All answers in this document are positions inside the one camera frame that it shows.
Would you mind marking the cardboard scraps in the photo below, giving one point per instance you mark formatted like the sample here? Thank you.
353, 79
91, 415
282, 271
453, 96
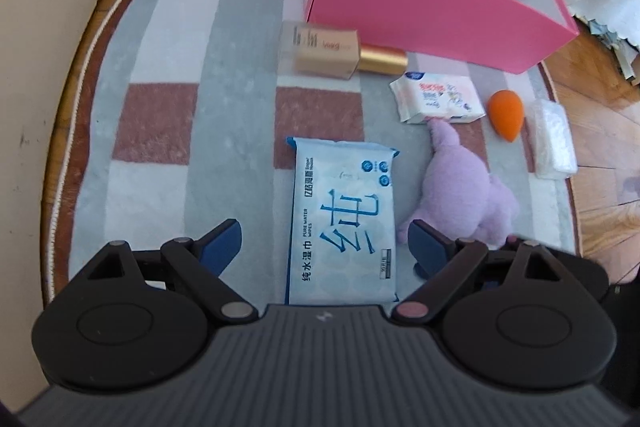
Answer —
622, 52

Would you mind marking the beige wooden panel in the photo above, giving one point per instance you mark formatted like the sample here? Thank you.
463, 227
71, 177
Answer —
40, 57

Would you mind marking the beige foundation bottle gold cap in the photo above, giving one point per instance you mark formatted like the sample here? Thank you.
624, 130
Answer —
320, 49

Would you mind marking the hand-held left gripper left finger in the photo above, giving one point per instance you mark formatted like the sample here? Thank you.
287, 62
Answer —
226, 241

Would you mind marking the clear cotton pad pack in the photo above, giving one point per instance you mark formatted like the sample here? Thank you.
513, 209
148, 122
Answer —
552, 139

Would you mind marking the checked grey red rug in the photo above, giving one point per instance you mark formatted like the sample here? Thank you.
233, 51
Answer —
200, 107

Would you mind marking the small white wipes pack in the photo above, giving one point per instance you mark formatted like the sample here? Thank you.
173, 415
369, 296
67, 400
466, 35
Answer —
435, 97

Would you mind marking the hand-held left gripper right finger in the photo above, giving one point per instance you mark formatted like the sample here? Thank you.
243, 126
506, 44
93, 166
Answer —
424, 241

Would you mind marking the large blue wipes pack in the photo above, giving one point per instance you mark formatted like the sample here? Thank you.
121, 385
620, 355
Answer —
340, 217

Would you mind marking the purple plush toy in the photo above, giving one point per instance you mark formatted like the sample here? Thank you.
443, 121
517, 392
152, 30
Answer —
460, 187

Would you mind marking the orange makeup sponge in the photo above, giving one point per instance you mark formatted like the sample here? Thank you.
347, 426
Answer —
506, 114

